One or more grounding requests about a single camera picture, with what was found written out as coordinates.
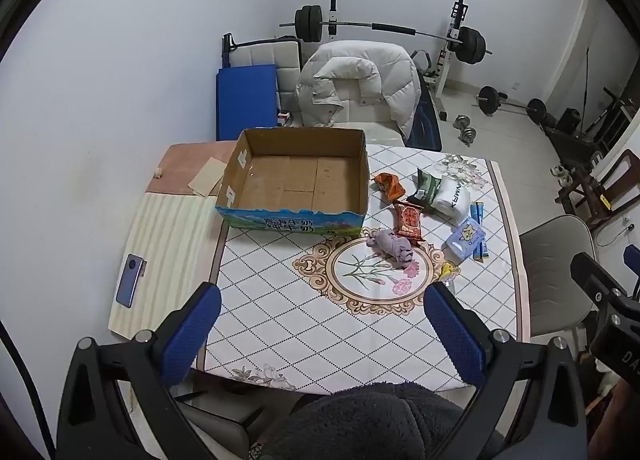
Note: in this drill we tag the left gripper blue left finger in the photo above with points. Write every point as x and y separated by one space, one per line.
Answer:
185 331

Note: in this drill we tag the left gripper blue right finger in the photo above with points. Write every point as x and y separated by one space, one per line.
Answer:
461 332

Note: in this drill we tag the blue stick sachet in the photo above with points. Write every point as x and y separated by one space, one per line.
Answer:
477 211

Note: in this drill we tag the white tissue pack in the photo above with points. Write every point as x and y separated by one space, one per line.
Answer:
452 199

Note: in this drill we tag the green snack packet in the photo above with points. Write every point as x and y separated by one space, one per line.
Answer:
427 187

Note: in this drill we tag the orange snack packet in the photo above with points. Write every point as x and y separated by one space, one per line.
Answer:
390 185

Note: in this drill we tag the grey side chair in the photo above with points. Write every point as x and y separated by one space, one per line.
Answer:
556 303

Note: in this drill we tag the small yellow wrapper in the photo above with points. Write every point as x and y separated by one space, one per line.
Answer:
448 271

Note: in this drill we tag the blue smartphone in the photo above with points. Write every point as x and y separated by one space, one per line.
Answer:
132 272

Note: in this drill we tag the striped beige placemat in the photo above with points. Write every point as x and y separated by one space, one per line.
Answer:
177 237

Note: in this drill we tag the black fleece garment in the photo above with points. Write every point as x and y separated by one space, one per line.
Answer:
376 421

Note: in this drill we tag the purple plush toy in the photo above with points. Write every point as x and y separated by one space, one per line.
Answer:
396 249

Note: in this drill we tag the patterned white tablecloth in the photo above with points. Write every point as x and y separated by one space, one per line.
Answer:
315 314

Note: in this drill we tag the red snack packet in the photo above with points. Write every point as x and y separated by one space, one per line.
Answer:
408 223

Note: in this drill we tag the dark wooden stool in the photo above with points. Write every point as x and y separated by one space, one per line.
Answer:
602 196

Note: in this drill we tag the beige paper card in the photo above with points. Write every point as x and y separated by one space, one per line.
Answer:
205 180

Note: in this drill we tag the open cardboard box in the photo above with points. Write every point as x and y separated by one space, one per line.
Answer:
297 179

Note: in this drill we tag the chrome dumbbell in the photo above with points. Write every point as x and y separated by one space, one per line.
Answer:
467 133

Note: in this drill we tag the black blue weight bench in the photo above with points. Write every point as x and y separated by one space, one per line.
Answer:
424 132

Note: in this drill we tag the white office chair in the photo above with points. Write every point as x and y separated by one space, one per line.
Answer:
370 115

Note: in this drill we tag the blue folded mat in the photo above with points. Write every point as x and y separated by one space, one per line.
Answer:
246 97

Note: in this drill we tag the floor barbell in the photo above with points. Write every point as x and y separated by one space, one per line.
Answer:
489 100

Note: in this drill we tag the white puffer jacket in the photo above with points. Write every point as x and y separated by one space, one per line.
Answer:
375 67

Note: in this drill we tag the barbell on rack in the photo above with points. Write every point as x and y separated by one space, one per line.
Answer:
309 25

